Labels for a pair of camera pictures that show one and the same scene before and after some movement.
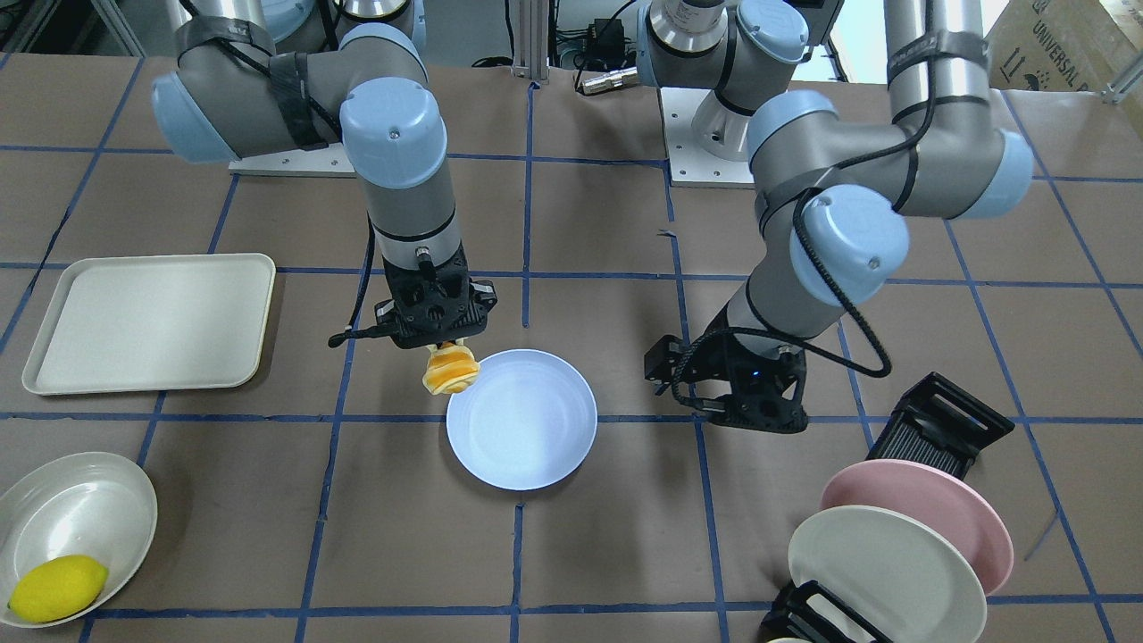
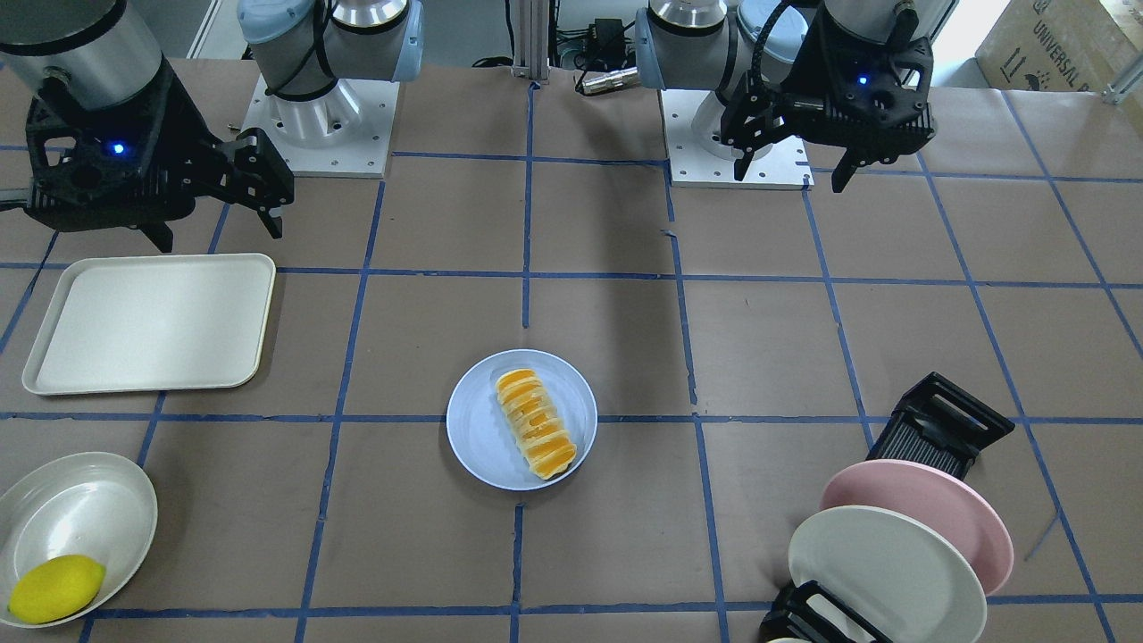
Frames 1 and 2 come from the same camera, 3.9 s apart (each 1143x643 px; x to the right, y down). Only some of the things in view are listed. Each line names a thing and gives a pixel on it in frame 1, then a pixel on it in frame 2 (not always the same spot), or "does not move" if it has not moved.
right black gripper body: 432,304 to 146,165
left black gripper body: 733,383 to 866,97
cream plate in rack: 901,576 does not move
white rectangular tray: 154,322 does not move
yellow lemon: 56,588 does not move
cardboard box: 1063,45 does not move
